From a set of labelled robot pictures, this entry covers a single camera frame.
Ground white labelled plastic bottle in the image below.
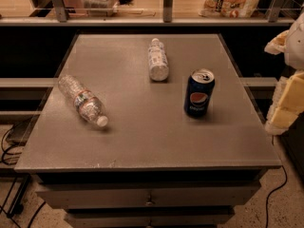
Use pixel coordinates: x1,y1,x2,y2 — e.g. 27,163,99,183
148,38,169,82

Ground black cables left floor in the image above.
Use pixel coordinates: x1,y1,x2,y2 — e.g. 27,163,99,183
0,117,47,228

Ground printed snack bag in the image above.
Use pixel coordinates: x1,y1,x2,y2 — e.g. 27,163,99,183
199,0,259,18

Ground clear plastic container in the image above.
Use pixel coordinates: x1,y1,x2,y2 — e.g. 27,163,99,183
81,0,118,17

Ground clear plastic water bottle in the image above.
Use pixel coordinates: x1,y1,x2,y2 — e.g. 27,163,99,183
58,74,108,127

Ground metal shelf frame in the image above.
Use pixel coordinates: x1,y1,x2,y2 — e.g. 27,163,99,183
0,0,303,27

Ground blue pepsi can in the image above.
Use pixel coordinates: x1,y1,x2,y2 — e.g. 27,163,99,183
184,68,216,118

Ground black cable right floor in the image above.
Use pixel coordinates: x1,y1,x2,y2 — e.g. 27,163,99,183
264,164,289,228

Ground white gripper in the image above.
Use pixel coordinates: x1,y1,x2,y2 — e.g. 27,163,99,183
264,13,304,135

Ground grey drawer cabinet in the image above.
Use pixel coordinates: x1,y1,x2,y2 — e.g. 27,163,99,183
16,34,280,228

